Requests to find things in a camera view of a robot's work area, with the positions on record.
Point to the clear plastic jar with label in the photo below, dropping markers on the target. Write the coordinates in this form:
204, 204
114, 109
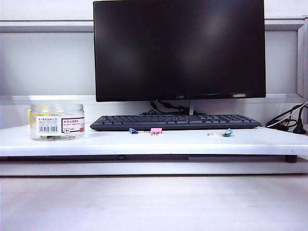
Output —
48, 109

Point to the blue binder clip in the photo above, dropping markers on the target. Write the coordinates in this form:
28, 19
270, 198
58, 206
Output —
132, 130

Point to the black computer keyboard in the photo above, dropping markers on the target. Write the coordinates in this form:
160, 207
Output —
192, 121

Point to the pink binder clip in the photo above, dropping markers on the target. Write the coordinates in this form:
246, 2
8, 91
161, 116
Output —
156, 130

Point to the black power plug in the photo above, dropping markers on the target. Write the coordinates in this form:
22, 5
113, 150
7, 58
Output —
299, 130

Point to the small yellow object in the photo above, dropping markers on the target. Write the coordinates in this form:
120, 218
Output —
29, 115

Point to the black computer monitor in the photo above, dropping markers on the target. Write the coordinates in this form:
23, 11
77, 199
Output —
180, 48

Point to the teal binder clip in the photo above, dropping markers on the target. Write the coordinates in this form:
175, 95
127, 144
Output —
228, 132

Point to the white desk riser board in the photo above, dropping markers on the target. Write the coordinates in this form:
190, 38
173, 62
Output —
168, 144

